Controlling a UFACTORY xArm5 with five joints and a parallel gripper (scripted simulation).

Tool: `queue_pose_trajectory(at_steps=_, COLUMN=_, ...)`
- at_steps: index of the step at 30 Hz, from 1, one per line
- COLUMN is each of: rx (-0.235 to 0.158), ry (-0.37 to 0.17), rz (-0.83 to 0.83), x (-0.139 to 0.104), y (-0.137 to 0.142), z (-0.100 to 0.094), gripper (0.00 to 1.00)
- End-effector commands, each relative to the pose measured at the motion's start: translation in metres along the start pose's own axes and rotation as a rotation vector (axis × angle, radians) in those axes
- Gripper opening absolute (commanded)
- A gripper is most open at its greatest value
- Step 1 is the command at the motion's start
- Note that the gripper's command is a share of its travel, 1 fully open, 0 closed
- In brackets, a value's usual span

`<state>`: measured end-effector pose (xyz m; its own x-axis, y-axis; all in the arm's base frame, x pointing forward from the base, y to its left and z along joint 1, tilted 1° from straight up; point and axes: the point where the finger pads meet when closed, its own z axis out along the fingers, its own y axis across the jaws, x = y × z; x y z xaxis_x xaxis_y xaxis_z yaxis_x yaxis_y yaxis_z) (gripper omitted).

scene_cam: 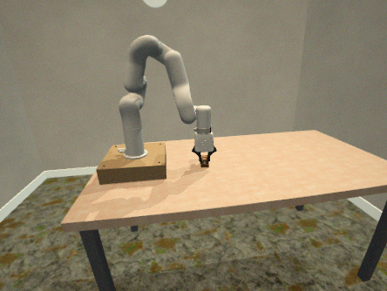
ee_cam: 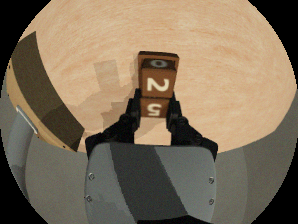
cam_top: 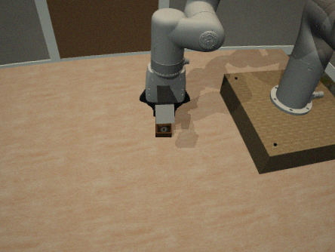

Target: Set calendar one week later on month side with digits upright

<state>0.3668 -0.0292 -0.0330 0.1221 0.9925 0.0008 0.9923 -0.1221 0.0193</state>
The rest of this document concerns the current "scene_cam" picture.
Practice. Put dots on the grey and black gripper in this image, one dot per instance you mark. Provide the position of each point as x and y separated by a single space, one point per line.
204 143

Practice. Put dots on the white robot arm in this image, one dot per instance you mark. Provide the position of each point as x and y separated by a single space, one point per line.
134 81

